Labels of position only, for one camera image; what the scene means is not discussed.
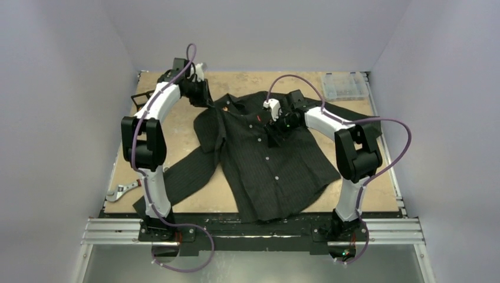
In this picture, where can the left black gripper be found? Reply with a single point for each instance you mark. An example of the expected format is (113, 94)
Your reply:
(206, 99)

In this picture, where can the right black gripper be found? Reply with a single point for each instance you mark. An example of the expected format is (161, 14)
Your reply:
(273, 128)

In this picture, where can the black pinstriped shirt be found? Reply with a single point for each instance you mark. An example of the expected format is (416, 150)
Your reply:
(267, 183)

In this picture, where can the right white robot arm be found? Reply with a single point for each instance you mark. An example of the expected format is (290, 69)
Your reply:
(357, 152)

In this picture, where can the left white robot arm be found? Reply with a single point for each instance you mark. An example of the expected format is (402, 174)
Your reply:
(144, 145)

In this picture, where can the clear plastic organizer box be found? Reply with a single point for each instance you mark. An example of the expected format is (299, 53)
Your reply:
(344, 86)

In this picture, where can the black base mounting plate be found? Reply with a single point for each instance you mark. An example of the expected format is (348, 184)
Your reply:
(318, 233)

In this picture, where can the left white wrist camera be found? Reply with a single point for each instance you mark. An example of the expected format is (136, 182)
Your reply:
(199, 71)

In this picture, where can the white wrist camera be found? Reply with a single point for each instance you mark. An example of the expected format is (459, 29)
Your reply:
(274, 107)
(199, 71)

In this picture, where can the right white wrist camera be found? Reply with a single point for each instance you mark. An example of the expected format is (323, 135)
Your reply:
(274, 107)

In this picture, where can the red handled adjustable wrench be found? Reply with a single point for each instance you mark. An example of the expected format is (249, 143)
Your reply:
(120, 190)

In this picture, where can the aluminium rail frame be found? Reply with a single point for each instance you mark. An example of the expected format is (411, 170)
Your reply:
(115, 231)

